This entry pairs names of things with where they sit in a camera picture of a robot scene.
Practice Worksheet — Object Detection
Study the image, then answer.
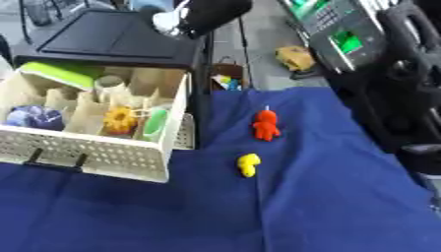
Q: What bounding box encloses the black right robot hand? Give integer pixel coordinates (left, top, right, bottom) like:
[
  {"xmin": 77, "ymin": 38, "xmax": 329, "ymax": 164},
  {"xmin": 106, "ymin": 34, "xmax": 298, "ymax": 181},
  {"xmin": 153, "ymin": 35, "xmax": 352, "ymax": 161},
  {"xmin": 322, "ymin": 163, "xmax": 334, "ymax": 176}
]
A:
[{"xmin": 322, "ymin": 0, "xmax": 441, "ymax": 175}]

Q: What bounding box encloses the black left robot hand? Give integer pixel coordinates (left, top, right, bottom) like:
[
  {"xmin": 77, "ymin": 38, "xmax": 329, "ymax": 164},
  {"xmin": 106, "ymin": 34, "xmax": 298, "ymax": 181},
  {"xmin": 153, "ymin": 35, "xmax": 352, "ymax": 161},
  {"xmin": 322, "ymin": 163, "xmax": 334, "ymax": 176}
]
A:
[{"xmin": 150, "ymin": 0, "xmax": 255, "ymax": 39}]

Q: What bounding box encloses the pale drawer with compartments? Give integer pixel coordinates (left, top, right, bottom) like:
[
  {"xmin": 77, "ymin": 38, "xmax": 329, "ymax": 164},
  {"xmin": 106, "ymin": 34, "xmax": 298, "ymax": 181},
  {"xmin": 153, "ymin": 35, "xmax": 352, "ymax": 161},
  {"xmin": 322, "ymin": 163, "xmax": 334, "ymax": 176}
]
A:
[{"xmin": 0, "ymin": 61, "xmax": 193, "ymax": 184}]

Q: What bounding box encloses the brown basket with items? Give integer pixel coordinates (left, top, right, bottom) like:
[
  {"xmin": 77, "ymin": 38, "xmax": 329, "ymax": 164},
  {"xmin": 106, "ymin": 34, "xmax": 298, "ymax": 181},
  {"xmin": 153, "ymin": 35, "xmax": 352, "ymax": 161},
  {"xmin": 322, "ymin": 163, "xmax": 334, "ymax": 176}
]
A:
[{"xmin": 210, "ymin": 62, "xmax": 247, "ymax": 92}]

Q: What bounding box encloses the yellow bag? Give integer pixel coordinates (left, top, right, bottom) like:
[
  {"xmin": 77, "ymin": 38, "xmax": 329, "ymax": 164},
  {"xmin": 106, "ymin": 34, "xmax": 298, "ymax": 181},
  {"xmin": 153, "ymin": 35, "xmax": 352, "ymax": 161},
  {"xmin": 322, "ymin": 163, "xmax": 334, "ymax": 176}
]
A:
[{"xmin": 272, "ymin": 44, "xmax": 319, "ymax": 73}]

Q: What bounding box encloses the black cabinet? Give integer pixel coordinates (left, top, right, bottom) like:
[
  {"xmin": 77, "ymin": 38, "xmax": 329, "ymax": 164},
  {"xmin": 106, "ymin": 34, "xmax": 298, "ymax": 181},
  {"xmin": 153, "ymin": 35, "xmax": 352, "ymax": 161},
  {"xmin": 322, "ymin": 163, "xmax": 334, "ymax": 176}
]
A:
[{"xmin": 10, "ymin": 7, "xmax": 216, "ymax": 150}]

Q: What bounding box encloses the red figure toy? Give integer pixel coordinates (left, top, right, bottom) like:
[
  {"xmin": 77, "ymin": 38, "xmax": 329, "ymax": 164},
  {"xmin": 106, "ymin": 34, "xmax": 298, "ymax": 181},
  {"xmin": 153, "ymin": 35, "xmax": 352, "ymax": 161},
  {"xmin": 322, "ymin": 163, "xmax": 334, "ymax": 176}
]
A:
[{"xmin": 249, "ymin": 105, "xmax": 283, "ymax": 143}]

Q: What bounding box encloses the white pierced panel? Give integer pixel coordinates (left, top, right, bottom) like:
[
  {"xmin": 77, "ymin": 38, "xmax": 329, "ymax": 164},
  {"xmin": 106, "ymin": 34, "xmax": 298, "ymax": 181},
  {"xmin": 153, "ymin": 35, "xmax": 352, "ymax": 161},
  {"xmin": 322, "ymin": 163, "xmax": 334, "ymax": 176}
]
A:
[{"xmin": 170, "ymin": 112, "xmax": 199, "ymax": 151}]

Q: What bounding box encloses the green cylinder toy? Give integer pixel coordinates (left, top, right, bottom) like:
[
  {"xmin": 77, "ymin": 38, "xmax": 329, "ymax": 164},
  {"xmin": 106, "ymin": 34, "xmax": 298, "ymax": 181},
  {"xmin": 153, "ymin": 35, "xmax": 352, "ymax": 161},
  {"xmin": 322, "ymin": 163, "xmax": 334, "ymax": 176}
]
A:
[{"xmin": 141, "ymin": 107, "xmax": 171, "ymax": 143}]

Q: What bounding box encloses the beige round cup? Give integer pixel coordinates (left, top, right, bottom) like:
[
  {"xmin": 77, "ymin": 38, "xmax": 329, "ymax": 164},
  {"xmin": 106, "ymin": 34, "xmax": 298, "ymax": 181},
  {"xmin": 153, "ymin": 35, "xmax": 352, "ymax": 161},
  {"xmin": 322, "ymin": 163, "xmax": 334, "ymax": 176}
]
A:
[{"xmin": 93, "ymin": 75, "xmax": 130, "ymax": 100}]

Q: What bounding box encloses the yellow orange flower toy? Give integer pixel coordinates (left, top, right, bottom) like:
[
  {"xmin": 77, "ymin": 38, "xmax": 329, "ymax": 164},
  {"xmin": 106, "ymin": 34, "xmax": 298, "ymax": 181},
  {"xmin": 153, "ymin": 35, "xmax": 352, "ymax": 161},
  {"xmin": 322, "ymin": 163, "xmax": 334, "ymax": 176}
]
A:
[{"xmin": 101, "ymin": 105, "xmax": 140, "ymax": 136}]

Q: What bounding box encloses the yellow duck toy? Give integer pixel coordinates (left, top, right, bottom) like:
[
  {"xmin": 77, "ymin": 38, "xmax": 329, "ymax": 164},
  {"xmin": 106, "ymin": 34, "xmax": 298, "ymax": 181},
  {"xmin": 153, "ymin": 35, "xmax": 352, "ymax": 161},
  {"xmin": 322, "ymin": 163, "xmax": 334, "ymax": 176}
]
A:
[{"xmin": 235, "ymin": 153, "xmax": 264, "ymax": 178}]

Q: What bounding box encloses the green flat box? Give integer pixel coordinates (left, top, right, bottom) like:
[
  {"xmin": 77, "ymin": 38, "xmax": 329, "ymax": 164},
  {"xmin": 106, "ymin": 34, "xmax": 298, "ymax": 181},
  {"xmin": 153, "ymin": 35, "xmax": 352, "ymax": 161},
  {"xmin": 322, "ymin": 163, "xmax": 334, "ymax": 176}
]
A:
[{"xmin": 19, "ymin": 61, "xmax": 96, "ymax": 92}]

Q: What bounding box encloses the blue purple soft ball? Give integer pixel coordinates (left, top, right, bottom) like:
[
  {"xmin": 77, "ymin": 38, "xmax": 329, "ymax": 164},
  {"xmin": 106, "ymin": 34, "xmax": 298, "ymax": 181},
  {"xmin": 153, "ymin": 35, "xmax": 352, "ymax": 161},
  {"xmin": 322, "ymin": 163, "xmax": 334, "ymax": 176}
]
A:
[{"xmin": 3, "ymin": 104, "xmax": 68, "ymax": 132}]

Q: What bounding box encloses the black drawer handle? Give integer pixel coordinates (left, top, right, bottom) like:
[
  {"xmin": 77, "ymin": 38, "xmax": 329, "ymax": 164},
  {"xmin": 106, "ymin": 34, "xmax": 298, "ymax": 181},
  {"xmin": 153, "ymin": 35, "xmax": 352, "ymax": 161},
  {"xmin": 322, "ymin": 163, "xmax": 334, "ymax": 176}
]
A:
[{"xmin": 22, "ymin": 147, "xmax": 92, "ymax": 173}]

